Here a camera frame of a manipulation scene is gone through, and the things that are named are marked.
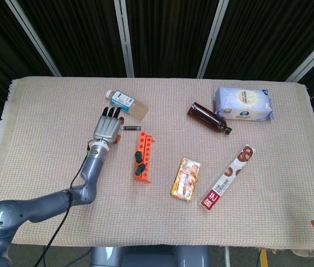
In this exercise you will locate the beige woven tablecloth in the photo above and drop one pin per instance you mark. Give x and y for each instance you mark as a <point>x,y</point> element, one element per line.
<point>173,228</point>

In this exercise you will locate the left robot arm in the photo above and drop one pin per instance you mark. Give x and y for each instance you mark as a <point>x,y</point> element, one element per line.
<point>48,201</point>

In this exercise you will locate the black metal precision screwdriver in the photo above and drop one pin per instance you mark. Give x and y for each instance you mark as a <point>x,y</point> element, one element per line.
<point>131,128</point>

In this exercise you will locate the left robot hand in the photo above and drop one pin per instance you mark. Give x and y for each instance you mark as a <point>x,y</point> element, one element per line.
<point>106,128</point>

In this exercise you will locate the clear bottle blue label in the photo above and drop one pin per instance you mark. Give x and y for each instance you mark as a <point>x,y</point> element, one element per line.
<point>123,101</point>

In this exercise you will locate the long green-black screwdriver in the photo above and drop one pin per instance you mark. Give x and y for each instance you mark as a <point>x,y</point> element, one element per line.
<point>138,156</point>

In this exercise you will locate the orange tool rack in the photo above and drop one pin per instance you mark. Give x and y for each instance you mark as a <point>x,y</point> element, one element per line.
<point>147,158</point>

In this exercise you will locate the long white red box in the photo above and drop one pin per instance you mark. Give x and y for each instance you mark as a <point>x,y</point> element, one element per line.
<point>229,178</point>

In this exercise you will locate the white partition frame post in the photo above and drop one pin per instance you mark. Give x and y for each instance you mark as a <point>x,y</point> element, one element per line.
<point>212,39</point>
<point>312,59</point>
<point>33,37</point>
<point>124,39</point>

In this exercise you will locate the blue white tissue pack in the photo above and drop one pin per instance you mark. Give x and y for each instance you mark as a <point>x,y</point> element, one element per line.
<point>243,103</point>

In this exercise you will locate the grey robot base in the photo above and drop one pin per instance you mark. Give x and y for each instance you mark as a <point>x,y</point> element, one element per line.
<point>145,257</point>

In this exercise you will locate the yellow food packet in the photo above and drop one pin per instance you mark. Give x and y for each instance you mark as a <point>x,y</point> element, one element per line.
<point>186,180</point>

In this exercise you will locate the brown tea bottle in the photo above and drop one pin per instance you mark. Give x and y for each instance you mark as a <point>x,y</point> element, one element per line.
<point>208,116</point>

